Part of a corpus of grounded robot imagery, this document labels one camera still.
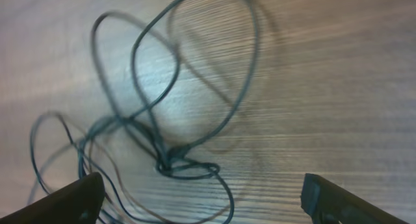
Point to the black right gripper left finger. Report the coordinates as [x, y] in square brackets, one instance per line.
[78, 202]

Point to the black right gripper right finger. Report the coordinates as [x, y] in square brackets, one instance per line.
[326, 202]

